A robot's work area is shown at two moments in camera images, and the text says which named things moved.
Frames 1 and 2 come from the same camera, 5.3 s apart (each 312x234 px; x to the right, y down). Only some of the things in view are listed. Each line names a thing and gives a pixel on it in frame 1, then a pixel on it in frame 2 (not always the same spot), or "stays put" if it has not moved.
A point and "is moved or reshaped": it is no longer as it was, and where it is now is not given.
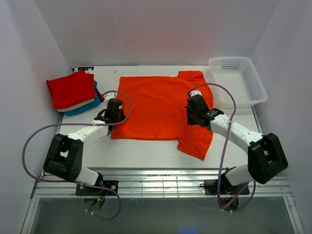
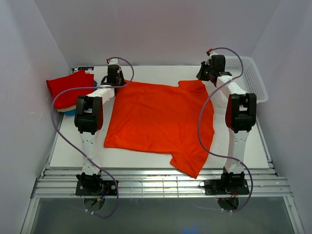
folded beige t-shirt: [63, 109] stays put
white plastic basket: [240, 74] stays put
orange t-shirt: [156, 108] is moved or reshaped
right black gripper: [190, 122] -> [200, 74]
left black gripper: [123, 116] -> [123, 82]
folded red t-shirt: [72, 89] stays put
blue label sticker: [86, 68] stays put
